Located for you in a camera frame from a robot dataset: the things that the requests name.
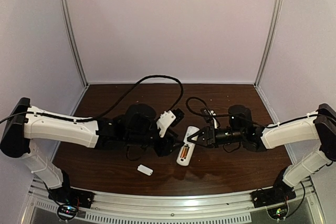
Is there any gold green battery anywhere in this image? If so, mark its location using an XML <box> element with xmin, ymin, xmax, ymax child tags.
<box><xmin>181</xmin><ymin>146</ymin><xmax>189</xmax><ymax>158</ymax></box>

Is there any white remote control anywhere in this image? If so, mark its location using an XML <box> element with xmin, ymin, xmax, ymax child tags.
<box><xmin>176</xmin><ymin>126</ymin><xmax>200</xmax><ymax>166</ymax></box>

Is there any white battery cover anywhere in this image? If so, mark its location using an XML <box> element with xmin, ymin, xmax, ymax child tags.
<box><xmin>137</xmin><ymin>164</ymin><xmax>153</xmax><ymax>176</ymax></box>

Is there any orange battery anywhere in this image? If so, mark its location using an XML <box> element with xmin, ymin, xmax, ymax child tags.
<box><xmin>180</xmin><ymin>146</ymin><xmax>188</xmax><ymax>159</ymax></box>

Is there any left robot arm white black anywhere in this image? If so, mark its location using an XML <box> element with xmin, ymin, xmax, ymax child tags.
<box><xmin>1</xmin><ymin>98</ymin><xmax>184</xmax><ymax>203</ymax></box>

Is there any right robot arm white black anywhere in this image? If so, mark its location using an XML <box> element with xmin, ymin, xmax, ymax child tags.
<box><xmin>187</xmin><ymin>103</ymin><xmax>335</xmax><ymax>206</ymax></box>

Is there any right circuit board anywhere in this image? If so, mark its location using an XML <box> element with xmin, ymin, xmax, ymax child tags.
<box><xmin>267</xmin><ymin>204</ymin><xmax>289</xmax><ymax>221</ymax></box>

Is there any circuit board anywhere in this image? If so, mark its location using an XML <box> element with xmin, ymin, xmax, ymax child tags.
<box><xmin>57</xmin><ymin>204</ymin><xmax>79</xmax><ymax>221</ymax></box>
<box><xmin>267</xmin><ymin>204</ymin><xmax>289</xmax><ymax>221</ymax></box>

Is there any left circuit board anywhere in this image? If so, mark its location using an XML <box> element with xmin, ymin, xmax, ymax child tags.
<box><xmin>57</xmin><ymin>204</ymin><xmax>79</xmax><ymax>221</ymax></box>

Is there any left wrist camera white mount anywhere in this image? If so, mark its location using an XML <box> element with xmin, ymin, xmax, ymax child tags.
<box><xmin>156</xmin><ymin>109</ymin><xmax>185</xmax><ymax>138</ymax></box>

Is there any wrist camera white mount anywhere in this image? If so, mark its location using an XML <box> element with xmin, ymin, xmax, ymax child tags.
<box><xmin>200</xmin><ymin>108</ymin><xmax>219</xmax><ymax>129</ymax></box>
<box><xmin>156</xmin><ymin>109</ymin><xmax>185</xmax><ymax>138</ymax></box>

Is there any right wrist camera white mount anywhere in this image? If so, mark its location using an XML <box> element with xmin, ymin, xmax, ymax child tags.
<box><xmin>200</xmin><ymin>108</ymin><xmax>219</xmax><ymax>129</ymax></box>

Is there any right black cable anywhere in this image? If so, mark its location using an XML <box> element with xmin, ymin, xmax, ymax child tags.
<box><xmin>186</xmin><ymin>97</ymin><xmax>320</xmax><ymax>127</ymax></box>

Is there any black cable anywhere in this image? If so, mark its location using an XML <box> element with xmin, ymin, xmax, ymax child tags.
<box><xmin>0</xmin><ymin>75</ymin><xmax>184</xmax><ymax>125</ymax></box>
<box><xmin>186</xmin><ymin>97</ymin><xmax>320</xmax><ymax>127</ymax></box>

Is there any left black cable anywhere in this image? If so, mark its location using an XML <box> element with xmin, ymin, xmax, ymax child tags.
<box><xmin>0</xmin><ymin>75</ymin><xmax>184</xmax><ymax>125</ymax></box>

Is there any front aluminium rail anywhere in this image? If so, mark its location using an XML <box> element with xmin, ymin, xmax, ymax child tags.
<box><xmin>27</xmin><ymin>179</ymin><xmax>317</xmax><ymax>223</ymax></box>

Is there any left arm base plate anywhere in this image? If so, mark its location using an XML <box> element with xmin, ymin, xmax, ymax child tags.
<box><xmin>47</xmin><ymin>187</ymin><xmax>95</xmax><ymax>209</ymax></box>

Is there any right aluminium corner post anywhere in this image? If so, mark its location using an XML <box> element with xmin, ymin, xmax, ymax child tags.
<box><xmin>254</xmin><ymin>0</ymin><xmax>284</xmax><ymax>88</ymax></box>

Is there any aluminium corner post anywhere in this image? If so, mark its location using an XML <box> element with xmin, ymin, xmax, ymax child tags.
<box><xmin>254</xmin><ymin>0</ymin><xmax>284</xmax><ymax>88</ymax></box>
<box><xmin>60</xmin><ymin>0</ymin><xmax>88</xmax><ymax>88</ymax></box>

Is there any left aluminium corner post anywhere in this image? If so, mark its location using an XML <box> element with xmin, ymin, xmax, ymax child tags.
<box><xmin>60</xmin><ymin>0</ymin><xmax>88</xmax><ymax>88</ymax></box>

